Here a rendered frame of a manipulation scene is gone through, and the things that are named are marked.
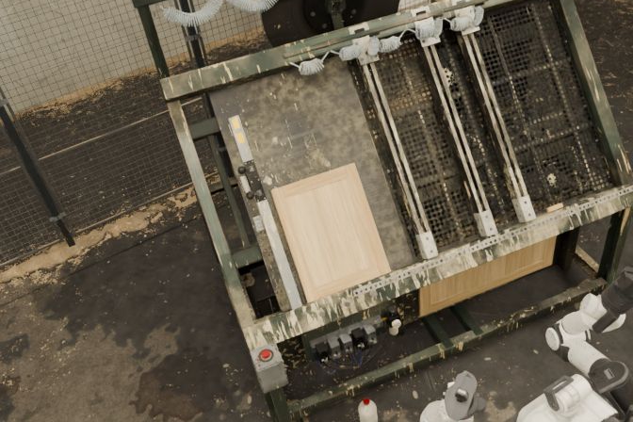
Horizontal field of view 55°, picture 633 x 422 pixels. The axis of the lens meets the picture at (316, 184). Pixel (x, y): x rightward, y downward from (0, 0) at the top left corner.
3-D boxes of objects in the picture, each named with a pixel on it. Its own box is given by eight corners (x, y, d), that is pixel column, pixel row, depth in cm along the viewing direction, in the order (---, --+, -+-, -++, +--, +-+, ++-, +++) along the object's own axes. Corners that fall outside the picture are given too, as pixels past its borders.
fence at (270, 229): (291, 308, 287) (292, 309, 283) (228, 120, 287) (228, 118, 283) (300, 304, 288) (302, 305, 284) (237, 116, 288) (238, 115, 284)
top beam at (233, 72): (166, 105, 282) (165, 100, 273) (159, 85, 282) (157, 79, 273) (563, -10, 327) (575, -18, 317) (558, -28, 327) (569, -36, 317)
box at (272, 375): (264, 395, 267) (256, 371, 256) (256, 374, 276) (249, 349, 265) (289, 384, 269) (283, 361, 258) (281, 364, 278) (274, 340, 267)
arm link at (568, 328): (595, 305, 203) (568, 317, 221) (568, 310, 202) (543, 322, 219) (607, 336, 199) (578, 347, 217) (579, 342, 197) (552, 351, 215)
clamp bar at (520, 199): (515, 223, 311) (541, 222, 288) (442, 7, 312) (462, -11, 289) (532, 217, 313) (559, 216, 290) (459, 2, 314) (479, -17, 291)
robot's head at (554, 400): (586, 402, 173) (576, 379, 172) (564, 418, 170) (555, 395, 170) (570, 397, 179) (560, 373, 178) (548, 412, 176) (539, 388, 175)
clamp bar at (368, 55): (419, 259, 300) (437, 262, 277) (343, 35, 301) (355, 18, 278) (436, 252, 302) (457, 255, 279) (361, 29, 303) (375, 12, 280)
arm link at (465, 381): (433, 410, 155) (434, 415, 166) (470, 427, 152) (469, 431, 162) (451, 364, 160) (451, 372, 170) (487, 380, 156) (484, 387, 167)
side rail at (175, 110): (240, 325, 287) (241, 329, 277) (167, 106, 288) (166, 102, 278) (251, 320, 289) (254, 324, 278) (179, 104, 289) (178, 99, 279)
